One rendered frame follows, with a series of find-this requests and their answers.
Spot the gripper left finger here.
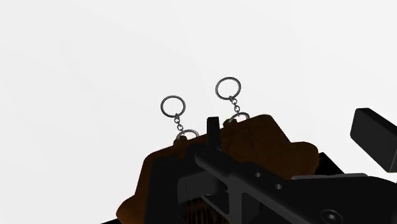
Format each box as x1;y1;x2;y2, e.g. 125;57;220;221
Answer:
144;116;311;224

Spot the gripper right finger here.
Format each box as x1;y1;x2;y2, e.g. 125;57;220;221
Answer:
291;108;397;224

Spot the brown plush keychain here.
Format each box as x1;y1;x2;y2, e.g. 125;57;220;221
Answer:
116;95;218;224
214;76;321;181

